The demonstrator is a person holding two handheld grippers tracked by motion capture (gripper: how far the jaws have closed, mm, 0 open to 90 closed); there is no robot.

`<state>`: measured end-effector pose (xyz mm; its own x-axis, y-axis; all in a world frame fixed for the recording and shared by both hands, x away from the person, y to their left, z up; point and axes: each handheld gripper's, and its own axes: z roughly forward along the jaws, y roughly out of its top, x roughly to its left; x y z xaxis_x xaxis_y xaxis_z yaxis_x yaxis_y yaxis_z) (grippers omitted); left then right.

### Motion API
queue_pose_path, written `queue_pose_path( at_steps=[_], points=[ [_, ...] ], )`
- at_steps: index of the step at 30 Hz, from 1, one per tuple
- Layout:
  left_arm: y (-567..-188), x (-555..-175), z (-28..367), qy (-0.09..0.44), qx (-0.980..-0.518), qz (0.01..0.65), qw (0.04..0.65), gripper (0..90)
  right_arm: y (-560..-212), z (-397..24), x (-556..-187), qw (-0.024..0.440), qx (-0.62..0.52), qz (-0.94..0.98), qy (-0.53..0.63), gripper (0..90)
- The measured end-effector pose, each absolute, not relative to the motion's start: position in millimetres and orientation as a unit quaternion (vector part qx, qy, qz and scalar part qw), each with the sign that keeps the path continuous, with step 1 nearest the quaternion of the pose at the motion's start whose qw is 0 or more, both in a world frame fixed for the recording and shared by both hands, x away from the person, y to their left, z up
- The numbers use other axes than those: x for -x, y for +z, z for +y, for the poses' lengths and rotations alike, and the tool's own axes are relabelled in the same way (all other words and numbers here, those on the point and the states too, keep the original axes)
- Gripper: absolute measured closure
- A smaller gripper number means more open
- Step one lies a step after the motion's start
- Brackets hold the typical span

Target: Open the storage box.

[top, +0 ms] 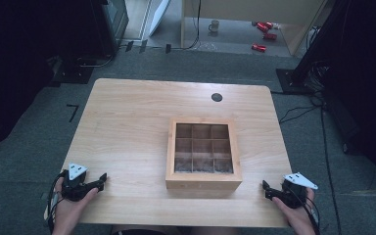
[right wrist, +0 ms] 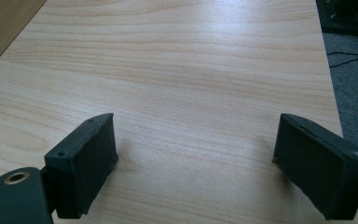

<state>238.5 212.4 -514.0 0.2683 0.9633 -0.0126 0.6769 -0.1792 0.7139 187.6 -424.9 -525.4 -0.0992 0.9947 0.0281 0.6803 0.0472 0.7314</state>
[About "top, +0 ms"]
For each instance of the white board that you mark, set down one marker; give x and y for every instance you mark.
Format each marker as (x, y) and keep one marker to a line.
(159, 14)

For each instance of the grey mug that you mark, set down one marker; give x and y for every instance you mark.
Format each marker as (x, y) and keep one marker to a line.
(214, 26)

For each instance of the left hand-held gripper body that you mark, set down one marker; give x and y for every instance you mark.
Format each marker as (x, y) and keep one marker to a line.
(73, 187)

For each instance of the red can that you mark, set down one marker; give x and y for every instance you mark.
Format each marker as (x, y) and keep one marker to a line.
(258, 48)
(270, 36)
(263, 25)

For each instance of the wooden box with glass lid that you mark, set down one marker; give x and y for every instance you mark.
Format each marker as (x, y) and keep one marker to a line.
(203, 153)

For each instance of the person's left hand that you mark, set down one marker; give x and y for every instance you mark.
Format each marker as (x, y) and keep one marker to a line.
(67, 210)

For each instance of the black round table grommet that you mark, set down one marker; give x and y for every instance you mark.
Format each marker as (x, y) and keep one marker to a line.
(216, 97)

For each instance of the dark curtain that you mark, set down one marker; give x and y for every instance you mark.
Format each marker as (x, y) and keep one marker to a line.
(368, 81)
(19, 65)

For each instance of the black stand with base plate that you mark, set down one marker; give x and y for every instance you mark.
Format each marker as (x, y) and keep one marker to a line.
(302, 65)

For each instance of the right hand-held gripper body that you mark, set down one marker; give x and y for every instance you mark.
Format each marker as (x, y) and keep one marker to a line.
(293, 196)

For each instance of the person's right hand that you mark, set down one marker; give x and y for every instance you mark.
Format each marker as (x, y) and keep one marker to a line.
(295, 217)

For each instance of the black flat stand base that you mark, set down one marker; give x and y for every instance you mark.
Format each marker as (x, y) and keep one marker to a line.
(73, 70)

